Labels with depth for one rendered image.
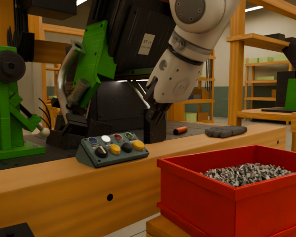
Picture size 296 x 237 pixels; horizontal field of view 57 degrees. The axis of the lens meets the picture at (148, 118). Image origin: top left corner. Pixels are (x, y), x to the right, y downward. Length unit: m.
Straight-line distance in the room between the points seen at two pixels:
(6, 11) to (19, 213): 0.80
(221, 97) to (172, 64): 11.05
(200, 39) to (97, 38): 0.44
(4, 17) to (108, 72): 0.45
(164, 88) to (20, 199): 0.32
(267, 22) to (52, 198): 10.56
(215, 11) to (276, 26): 10.27
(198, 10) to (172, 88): 0.18
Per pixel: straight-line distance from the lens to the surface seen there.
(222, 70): 11.57
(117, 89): 1.08
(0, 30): 1.14
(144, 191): 0.68
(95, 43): 0.87
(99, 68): 0.86
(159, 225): 0.57
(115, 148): 0.62
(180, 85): 0.56
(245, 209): 0.46
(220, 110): 11.58
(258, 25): 11.02
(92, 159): 0.60
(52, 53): 1.29
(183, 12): 0.44
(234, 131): 1.03
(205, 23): 0.44
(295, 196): 0.56
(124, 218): 0.66
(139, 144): 0.66
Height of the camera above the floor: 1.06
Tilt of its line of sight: 6 degrees down
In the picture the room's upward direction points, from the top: straight up
